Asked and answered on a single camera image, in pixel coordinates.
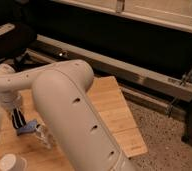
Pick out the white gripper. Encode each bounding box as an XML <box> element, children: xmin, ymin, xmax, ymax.
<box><xmin>0</xmin><ymin>96</ymin><xmax>23</xmax><ymax>111</ymax></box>

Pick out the black striped eraser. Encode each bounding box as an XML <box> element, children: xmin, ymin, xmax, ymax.
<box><xmin>11</xmin><ymin>108</ymin><xmax>26</xmax><ymax>129</ymax></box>

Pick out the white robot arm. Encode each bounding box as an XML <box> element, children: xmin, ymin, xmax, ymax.
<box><xmin>0</xmin><ymin>60</ymin><xmax>136</xmax><ymax>171</ymax></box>

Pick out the clear plastic bottle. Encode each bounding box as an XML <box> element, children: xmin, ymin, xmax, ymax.
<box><xmin>35</xmin><ymin>124</ymin><xmax>56</xmax><ymax>149</ymax></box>

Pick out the black office chair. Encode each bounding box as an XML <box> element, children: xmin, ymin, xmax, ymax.
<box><xmin>0</xmin><ymin>22</ymin><xmax>40</xmax><ymax>73</ymax></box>

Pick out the white paper cup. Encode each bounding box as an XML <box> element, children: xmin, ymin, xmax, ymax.
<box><xmin>0</xmin><ymin>154</ymin><xmax>27</xmax><ymax>171</ymax></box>

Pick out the metal floor rail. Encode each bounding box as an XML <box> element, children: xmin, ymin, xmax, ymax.
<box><xmin>29</xmin><ymin>36</ymin><xmax>192</xmax><ymax>112</ymax></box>

